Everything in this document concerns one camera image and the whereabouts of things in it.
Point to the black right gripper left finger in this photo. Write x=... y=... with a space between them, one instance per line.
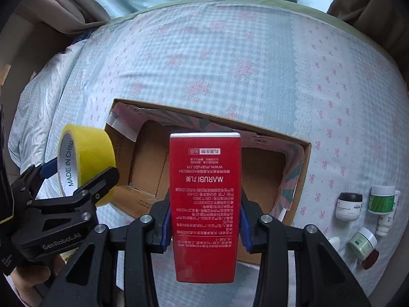
x=89 y=278

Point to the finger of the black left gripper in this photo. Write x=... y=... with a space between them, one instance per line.
x=28 y=184
x=99 y=190

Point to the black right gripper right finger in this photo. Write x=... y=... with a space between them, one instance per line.
x=322 y=277

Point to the yellow tape roll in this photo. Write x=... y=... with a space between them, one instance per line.
x=83 y=153

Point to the red and silver jar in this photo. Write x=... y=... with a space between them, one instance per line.
x=370 y=260

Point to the green-labelled white jar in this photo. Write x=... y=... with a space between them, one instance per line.
x=381 y=199

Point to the red Marubi box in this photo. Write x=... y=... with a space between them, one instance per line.
x=205 y=201

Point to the person's left hand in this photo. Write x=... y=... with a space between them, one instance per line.
x=25 y=280

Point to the small white bottle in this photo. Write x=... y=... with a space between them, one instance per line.
x=335 y=242

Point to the pale green cream jar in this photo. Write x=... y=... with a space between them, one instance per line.
x=363 y=243

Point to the small black-lidded white jar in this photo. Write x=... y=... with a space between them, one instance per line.
x=348 y=206

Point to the white pill bottle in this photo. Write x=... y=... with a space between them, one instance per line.
x=385 y=221

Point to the brown left curtain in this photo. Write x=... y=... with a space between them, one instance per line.
x=69 y=16

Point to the brown curtain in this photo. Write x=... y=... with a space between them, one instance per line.
x=384 y=21
x=69 y=16

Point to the checkered floral bed sheet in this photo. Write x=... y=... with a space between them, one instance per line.
x=292 y=72

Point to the brown right curtain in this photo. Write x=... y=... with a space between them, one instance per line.
x=384 y=21

